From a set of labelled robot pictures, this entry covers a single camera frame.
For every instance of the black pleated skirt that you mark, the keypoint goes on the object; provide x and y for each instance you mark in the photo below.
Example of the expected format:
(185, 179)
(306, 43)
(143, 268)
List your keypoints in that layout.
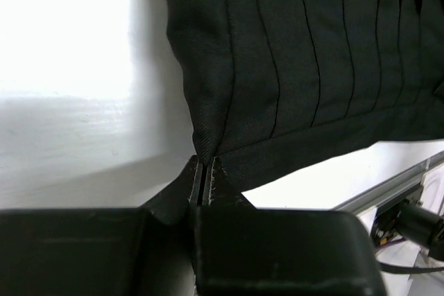
(274, 86)

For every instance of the aluminium table rail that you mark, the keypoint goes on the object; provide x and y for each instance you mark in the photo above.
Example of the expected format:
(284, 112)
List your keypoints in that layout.
(384, 192)

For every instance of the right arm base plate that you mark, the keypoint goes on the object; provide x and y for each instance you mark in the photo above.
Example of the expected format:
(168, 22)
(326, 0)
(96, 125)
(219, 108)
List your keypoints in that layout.
(403, 218)

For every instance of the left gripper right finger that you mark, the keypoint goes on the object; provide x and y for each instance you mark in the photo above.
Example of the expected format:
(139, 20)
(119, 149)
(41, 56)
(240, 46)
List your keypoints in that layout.
(242, 250)

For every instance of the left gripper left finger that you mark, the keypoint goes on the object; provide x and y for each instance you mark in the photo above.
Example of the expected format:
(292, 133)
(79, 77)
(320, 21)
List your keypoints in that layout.
(102, 251)

